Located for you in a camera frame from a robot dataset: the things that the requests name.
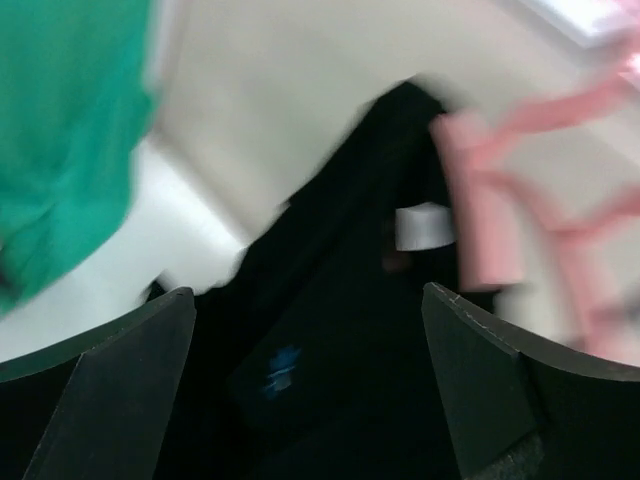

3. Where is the green tank top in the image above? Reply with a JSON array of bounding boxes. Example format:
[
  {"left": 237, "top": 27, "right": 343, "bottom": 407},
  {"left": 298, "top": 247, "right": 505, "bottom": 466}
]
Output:
[{"left": 1, "top": 1, "right": 156, "bottom": 312}]

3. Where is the black t shirt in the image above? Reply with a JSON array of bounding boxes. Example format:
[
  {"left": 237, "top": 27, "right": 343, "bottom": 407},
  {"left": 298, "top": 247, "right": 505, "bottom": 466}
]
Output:
[{"left": 155, "top": 81, "right": 462, "bottom": 479}]

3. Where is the pink hanger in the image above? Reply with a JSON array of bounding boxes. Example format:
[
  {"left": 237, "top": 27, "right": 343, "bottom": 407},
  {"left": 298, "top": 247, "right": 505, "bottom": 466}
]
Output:
[{"left": 432, "top": 47, "right": 639, "bottom": 365}]

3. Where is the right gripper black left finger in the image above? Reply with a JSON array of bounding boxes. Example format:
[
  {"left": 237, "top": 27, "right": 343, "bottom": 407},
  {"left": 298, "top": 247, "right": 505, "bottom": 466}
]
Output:
[{"left": 1, "top": 287, "right": 196, "bottom": 480}]

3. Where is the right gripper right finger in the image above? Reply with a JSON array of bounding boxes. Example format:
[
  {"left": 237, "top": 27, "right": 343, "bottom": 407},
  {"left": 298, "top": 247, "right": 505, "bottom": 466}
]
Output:
[{"left": 422, "top": 283, "right": 639, "bottom": 479}]

